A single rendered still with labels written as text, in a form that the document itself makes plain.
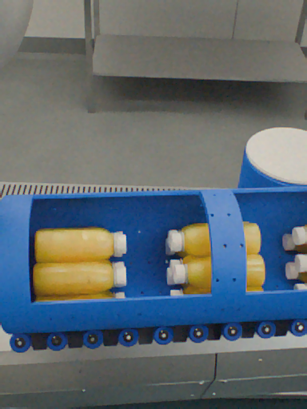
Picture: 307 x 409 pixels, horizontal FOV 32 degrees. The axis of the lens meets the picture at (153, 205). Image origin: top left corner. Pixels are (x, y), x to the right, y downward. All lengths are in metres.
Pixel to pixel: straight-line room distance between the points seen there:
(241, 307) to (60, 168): 2.28
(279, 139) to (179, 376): 0.78
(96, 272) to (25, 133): 2.56
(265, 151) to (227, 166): 1.70
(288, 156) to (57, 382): 0.88
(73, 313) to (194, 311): 0.23
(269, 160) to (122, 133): 2.06
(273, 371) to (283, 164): 0.58
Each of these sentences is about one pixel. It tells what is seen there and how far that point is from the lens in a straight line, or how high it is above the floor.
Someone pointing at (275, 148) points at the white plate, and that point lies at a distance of 1.62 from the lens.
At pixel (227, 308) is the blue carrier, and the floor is 1.09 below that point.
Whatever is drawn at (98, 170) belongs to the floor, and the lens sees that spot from 3.20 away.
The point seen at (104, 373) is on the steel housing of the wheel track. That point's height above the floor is 0.87.
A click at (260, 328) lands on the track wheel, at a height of 0.97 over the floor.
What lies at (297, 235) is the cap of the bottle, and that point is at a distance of 1.24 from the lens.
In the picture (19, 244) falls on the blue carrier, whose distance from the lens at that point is 1.01.
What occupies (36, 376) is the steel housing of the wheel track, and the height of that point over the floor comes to 0.87.
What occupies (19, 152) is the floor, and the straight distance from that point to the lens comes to 3.39.
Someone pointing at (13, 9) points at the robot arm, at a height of 1.81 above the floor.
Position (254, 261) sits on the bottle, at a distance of 1.11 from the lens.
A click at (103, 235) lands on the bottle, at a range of 1.08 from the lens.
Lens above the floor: 1.92
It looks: 40 degrees down
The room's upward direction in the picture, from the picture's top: 3 degrees clockwise
